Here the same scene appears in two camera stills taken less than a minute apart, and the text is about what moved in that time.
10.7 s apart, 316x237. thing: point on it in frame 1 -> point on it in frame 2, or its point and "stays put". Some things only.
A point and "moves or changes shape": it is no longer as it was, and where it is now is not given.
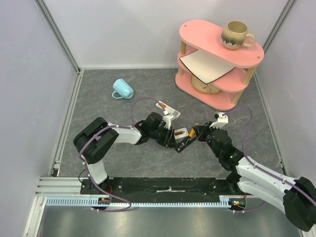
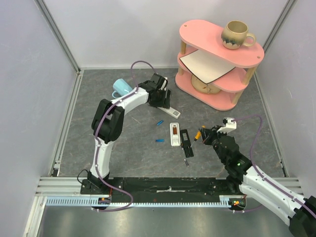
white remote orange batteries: [169, 109] stays put
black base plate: [159, 187] stays put
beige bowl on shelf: [200, 86] stays put
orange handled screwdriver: [192, 133] moves or changes shape
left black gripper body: [163, 134] -> [159, 100]
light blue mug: [122, 89] stays put
